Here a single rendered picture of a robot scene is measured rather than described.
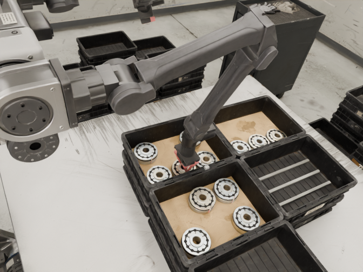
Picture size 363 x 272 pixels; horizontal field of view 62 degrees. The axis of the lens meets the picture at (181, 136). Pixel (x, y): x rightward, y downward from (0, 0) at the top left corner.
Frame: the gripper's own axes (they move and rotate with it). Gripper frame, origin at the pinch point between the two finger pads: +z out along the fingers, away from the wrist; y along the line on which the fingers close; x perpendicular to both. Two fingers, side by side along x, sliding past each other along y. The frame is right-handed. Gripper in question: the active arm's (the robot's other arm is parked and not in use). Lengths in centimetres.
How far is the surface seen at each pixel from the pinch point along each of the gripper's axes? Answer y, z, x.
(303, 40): 90, 18, -169
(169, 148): 14.2, 4.2, -0.6
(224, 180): -12.3, 1.3, -12.5
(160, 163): 8.2, 4.1, 6.9
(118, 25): 289, 89, -75
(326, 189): -33, 4, -53
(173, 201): -10.8, 4.0, 10.2
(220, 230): -29.1, 4.0, 0.2
